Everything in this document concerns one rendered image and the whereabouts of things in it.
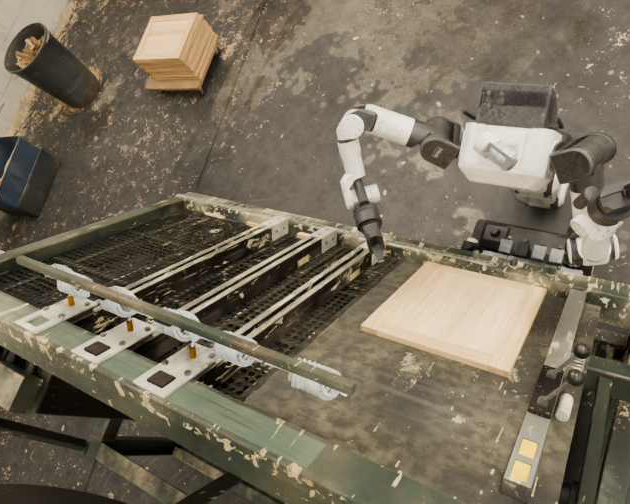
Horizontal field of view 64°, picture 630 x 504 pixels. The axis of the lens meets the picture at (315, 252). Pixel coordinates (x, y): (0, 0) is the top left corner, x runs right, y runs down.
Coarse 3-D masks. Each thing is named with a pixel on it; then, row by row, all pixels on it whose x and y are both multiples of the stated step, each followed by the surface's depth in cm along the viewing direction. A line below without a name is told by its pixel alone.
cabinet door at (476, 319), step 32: (416, 288) 176; (448, 288) 177; (480, 288) 177; (512, 288) 177; (544, 288) 177; (384, 320) 156; (416, 320) 157; (448, 320) 157; (480, 320) 157; (512, 320) 157; (448, 352) 140; (480, 352) 141; (512, 352) 141
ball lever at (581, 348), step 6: (576, 348) 119; (582, 348) 119; (588, 348) 119; (576, 354) 119; (582, 354) 118; (588, 354) 118; (570, 360) 122; (564, 366) 123; (552, 372) 125; (552, 378) 125
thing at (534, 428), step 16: (576, 304) 162; (560, 320) 153; (576, 320) 153; (560, 336) 144; (560, 352) 137; (560, 384) 125; (528, 416) 114; (528, 432) 109; (544, 432) 109; (512, 464) 101; (528, 464) 101; (512, 480) 97; (528, 480) 97; (512, 496) 98; (528, 496) 96
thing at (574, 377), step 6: (570, 372) 110; (576, 372) 109; (582, 372) 110; (570, 378) 110; (576, 378) 109; (582, 378) 109; (564, 384) 112; (570, 384) 110; (576, 384) 109; (558, 390) 113; (540, 396) 117; (546, 396) 116; (552, 396) 114; (540, 402) 116; (546, 402) 116
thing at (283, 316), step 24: (384, 240) 203; (336, 264) 182; (360, 264) 188; (312, 288) 164; (336, 288) 175; (264, 312) 150; (288, 312) 151; (312, 312) 164; (192, 336) 120; (264, 336) 142; (168, 360) 121; (192, 360) 121; (216, 360) 122; (144, 384) 113; (168, 384) 113; (216, 384) 128
